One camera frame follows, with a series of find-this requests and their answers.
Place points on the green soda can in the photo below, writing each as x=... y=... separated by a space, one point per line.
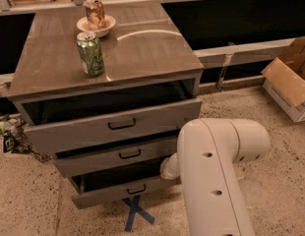
x=90 y=53

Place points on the blue tape cross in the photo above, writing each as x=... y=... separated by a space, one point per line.
x=135 y=209

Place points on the grey drawer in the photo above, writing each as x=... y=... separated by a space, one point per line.
x=108 y=128
x=90 y=159
x=120 y=183

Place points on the orange crushed can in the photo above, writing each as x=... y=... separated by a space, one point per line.
x=95 y=14

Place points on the metal window rail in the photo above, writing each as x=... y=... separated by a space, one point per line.
x=238 y=62

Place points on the grey top drawer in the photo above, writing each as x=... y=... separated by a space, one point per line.
x=108 y=128

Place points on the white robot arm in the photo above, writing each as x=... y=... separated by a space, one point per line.
x=207 y=148

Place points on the grey bottom drawer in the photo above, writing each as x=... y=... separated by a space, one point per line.
x=120 y=183

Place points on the cardboard box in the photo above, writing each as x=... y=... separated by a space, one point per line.
x=285 y=79

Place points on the grey drawer cabinet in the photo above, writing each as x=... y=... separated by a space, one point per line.
x=147 y=62

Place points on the white bowl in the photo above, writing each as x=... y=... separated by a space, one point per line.
x=83 y=25

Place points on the grey middle drawer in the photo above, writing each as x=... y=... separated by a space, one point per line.
x=90 y=159

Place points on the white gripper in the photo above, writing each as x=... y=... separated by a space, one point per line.
x=169 y=167

